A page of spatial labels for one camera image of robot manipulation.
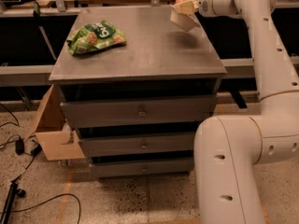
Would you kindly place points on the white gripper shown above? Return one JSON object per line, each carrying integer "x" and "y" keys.
{"x": 207, "y": 4}

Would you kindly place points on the middle grey drawer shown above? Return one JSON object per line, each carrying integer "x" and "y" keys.
{"x": 137, "y": 144}

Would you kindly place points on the cardboard box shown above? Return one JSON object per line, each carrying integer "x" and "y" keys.
{"x": 57, "y": 139}

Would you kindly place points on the grey metal rail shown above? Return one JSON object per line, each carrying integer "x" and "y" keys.
{"x": 38, "y": 75}

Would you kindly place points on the grey drawer cabinet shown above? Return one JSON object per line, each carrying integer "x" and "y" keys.
{"x": 158, "y": 61}

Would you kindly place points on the green snack bag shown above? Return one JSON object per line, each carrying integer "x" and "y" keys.
{"x": 95, "y": 36}

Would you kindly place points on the black stand leg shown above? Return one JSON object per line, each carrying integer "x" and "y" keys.
{"x": 13, "y": 192}

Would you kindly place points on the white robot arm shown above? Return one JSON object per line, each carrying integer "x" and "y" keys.
{"x": 226, "y": 147}

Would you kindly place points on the grey drawer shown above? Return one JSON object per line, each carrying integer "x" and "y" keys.
{"x": 107, "y": 113}
{"x": 137, "y": 144}
{"x": 149, "y": 167}

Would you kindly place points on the black power adapter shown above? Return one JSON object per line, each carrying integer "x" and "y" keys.
{"x": 19, "y": 146}

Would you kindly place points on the bottom grey drawer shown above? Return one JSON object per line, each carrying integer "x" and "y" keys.
{"x": 149, "y": 167}

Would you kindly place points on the top grey drawer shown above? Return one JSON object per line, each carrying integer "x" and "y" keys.
{"x": 107, "y": 113}

